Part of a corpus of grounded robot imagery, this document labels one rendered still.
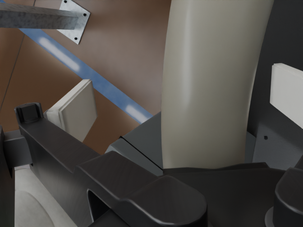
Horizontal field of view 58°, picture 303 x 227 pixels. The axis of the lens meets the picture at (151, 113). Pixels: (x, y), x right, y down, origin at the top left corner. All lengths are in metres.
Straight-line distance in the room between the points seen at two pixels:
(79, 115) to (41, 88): 1.81
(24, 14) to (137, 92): 0.67
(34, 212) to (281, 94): 0.51
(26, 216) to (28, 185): 0.07
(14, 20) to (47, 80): 0.62
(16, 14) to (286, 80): 1.29
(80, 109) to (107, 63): 1.45
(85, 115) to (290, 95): 0.13
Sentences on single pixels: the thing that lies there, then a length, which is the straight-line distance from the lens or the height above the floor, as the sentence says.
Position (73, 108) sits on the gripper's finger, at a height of 1.24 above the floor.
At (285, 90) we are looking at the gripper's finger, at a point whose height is 1.17.
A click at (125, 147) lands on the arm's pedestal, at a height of 0.77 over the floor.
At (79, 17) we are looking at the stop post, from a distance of 1.70.
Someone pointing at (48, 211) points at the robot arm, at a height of 1.01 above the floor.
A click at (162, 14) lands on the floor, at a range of 1.46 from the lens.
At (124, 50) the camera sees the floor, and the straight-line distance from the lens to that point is 1.56.
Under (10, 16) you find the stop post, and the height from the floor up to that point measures 0.46.
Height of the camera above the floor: 1.36
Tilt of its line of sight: 62 degrees down
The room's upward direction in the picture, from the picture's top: 122 degrees counter-clockwise
